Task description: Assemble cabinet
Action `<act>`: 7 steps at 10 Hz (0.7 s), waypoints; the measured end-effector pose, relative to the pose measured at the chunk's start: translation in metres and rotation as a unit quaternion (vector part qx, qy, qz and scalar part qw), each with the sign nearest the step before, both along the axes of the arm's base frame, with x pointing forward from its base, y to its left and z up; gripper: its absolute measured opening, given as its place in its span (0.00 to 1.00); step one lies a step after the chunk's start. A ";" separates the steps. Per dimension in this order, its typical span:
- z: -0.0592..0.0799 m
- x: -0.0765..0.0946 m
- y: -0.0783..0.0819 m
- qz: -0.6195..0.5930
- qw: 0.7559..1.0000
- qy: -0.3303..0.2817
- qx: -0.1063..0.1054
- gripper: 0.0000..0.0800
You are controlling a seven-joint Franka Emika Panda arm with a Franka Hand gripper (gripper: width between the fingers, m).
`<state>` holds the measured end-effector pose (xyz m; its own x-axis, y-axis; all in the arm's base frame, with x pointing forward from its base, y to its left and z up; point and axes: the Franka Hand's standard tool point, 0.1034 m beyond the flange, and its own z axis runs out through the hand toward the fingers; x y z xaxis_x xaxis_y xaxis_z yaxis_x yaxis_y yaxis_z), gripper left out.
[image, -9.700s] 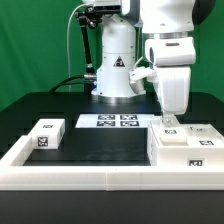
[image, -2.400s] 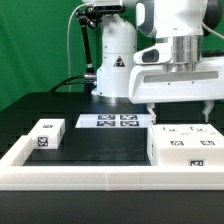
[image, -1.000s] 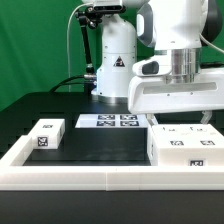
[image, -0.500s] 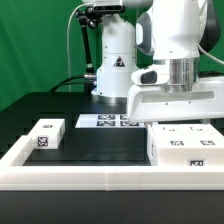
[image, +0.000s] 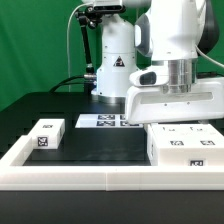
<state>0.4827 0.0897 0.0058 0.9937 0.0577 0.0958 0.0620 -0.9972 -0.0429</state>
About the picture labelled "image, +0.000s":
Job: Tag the white U-shaped fence frame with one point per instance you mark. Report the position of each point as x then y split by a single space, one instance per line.
16 175

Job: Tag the white cabinet body box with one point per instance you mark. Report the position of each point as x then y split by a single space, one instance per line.
183 156

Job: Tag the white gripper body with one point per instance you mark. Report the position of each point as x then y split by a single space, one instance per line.
147 105

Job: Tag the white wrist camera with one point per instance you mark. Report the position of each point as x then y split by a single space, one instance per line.
149 77

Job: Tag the white marker base plate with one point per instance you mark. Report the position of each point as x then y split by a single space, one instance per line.
104 121

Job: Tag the white cabinet top block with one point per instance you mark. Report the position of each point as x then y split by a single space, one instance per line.
47 133

